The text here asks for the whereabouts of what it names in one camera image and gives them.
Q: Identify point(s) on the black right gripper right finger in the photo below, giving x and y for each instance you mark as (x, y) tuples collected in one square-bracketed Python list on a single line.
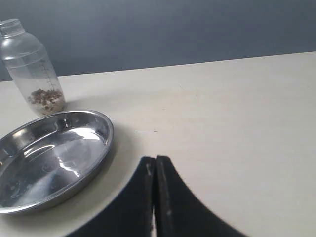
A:
[(178, 212)]

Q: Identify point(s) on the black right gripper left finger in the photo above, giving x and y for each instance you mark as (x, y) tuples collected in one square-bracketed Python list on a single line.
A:
[(130, 213)]

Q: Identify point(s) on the clear plastic bottle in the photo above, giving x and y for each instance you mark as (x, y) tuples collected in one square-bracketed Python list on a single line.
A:
[(28, 64)]

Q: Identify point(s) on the round stainless steel plate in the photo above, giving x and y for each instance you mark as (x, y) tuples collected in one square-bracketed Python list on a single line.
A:
[(50, 159)]

